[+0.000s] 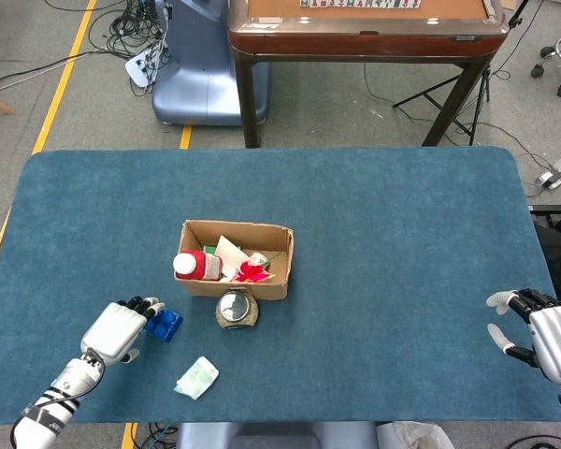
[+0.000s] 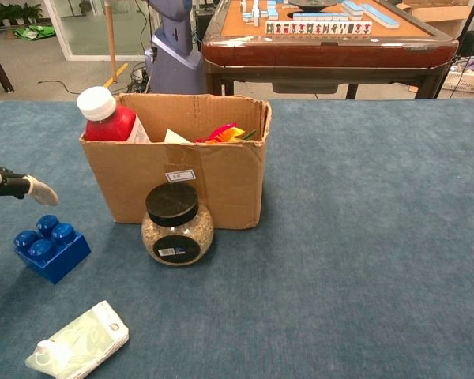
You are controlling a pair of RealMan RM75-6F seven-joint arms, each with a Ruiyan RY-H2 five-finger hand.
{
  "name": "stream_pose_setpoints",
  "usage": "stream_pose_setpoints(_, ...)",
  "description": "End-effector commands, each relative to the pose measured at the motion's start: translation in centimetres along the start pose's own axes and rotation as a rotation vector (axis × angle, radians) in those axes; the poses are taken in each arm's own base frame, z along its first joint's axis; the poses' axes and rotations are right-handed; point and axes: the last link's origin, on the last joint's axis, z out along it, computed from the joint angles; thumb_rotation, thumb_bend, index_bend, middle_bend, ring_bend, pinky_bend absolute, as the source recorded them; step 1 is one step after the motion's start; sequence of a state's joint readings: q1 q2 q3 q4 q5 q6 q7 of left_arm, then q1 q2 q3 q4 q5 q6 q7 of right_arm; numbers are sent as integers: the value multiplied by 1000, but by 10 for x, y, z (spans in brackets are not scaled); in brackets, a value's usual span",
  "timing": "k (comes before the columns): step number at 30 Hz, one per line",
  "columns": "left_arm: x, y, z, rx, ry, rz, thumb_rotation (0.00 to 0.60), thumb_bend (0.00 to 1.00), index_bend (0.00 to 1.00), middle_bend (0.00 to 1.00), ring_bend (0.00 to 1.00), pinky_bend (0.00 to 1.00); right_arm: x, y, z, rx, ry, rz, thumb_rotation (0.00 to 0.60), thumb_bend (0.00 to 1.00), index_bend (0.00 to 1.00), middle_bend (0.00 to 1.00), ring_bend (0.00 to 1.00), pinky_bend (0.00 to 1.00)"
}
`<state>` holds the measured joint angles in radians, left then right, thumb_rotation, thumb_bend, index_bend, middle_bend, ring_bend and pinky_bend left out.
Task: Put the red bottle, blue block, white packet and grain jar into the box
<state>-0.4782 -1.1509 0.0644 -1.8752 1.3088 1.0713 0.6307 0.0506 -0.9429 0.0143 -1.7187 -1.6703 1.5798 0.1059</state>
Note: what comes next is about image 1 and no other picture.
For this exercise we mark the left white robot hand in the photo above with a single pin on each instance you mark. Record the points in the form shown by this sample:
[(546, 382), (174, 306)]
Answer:
[(114, 332)]

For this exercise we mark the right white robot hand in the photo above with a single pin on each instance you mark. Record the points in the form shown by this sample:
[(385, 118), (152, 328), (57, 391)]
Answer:
[(558, 341)]

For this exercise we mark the blue toy brick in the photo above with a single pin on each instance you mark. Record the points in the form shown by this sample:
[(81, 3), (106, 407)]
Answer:
[(168, 325)]

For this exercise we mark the green white packet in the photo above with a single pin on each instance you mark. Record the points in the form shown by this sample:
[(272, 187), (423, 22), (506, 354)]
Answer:
[(198, 379)]

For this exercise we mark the red juice bottle white cap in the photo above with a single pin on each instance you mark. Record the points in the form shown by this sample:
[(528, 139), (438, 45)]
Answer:
[(201, 264)]

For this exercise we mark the round glass jar black lid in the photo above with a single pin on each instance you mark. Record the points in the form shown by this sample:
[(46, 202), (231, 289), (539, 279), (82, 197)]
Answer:
[(236, 308)]

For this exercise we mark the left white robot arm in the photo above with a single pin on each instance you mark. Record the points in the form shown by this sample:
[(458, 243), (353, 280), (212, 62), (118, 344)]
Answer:
[(61, 393)]

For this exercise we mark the open brown cardboard box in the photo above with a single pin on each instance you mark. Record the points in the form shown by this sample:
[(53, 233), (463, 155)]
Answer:
[(262, 290)]

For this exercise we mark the small green packet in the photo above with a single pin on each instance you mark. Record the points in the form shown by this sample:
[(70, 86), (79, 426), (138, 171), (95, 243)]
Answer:
[(210, 249)]

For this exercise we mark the white paper card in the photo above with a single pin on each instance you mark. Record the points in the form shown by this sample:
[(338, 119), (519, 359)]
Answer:
[(231, 255)]

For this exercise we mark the red yellow paper flower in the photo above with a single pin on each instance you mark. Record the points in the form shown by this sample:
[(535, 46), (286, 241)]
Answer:
[(250, 272)]

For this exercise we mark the white floor power strip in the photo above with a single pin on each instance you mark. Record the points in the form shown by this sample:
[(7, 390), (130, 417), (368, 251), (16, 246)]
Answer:
[(554, 177)]

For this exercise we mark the clear plastic bag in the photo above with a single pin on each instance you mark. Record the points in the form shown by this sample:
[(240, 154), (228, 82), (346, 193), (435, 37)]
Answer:
[(411, 437)]

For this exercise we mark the grey-blue robot body base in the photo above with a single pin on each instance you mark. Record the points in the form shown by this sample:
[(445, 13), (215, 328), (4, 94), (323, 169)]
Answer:
[(271, 437)]

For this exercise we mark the blue felt table cover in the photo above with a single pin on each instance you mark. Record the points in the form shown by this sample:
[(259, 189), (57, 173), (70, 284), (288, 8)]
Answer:
[(355, 210)]

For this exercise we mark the black tripod stand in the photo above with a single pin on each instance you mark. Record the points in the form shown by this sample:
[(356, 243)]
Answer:
[(484, 89)]

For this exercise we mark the white power strip with plugs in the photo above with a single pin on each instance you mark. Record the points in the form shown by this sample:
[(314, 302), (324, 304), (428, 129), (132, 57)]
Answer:
[(138, 68)]

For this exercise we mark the brown mahjong table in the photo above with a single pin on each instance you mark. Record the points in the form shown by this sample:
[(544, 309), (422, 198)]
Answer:
[(364, 42)]

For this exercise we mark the row of face-up mahjong tiles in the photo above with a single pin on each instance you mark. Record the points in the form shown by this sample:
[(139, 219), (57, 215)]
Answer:
[(360, 4)]

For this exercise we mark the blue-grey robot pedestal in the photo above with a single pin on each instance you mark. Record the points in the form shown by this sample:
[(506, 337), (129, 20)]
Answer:
[(201, 84)]

